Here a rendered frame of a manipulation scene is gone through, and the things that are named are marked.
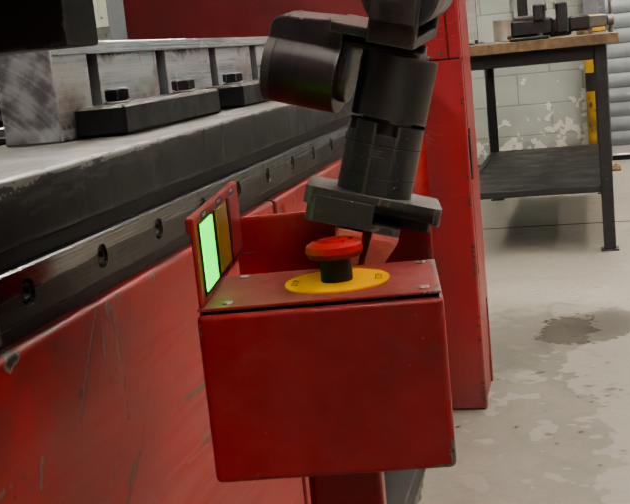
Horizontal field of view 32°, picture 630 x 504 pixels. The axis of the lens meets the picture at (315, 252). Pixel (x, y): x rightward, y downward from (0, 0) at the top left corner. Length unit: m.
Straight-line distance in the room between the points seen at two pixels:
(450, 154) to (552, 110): 5.26
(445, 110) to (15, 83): 1.75
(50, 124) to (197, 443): 0.33
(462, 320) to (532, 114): 5.25
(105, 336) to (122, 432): 0.08
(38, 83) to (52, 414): 0.41
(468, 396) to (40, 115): 1.94
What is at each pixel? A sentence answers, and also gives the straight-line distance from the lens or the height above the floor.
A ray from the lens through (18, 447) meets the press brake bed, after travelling 0.74.
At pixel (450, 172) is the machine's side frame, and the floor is 0.61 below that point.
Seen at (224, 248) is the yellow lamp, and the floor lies 0.80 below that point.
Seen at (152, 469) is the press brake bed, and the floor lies 0.61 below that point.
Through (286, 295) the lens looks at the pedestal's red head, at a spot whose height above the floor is 0.78.
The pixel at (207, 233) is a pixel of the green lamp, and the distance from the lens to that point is 0.73.
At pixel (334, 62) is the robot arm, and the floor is 0.93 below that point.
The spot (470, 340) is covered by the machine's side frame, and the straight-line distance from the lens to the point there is 2.81.
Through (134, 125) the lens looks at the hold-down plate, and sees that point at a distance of 1.10.
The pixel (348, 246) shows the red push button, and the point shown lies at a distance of 0.73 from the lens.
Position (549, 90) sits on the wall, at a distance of 7.95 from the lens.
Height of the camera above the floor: 0.93
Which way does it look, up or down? 10 degrees down
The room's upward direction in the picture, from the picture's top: 6 degrees counter-clockwise
